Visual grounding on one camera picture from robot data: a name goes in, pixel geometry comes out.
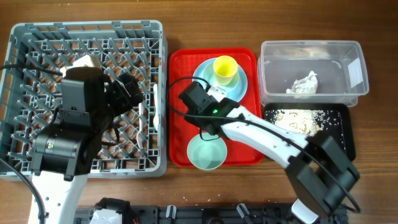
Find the green bowl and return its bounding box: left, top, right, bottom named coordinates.
left=187, top=133, right=228, bottom=171

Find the yellow plastic cup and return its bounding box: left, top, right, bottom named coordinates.
left=213, top=55, right=238, bottom=85

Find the white napkin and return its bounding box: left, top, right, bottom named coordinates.
left=285, top=71, right=318, bottom=94

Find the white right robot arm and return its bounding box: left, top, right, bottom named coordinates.
left=178, top=82, right=360, bottom=223

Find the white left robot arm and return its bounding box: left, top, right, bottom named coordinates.
left=31, top=67, right=144, bottom=223

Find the grey dishwasher rack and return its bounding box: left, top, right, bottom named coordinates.
left=1, top=20, right=168, bottom=180

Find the light blue bowl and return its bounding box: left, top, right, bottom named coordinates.
left=203, top=62, right=239, bottom=93

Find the light blue plate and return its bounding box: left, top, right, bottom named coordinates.
left=193, top=58, right=248, bottom=102

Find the white plastic spoon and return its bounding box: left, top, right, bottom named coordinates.
left=153, top=84, right=159, bottom=131

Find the red plastic tray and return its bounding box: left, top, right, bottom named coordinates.
left=167, top=47, right=265, bottom=167

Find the clear plastic bin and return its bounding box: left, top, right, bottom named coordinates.
left=257, top=40, right=369, bottom=106

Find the black tray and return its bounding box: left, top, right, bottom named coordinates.
left=263, top=103, right=356, bottom=161

